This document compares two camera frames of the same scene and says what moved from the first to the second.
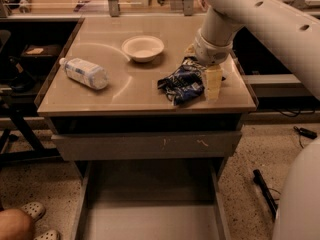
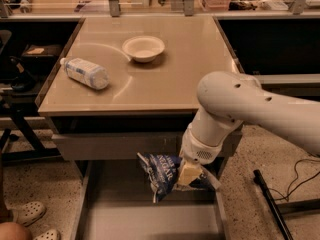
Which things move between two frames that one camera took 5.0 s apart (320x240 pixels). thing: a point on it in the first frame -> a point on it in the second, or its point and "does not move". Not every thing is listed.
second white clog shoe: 49,235 does not move
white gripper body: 210,53 -> 199,148
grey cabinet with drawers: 127,101 does not move
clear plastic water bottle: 85,73 does not move
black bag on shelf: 24,79 does not move
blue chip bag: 186,83 -> 163,171
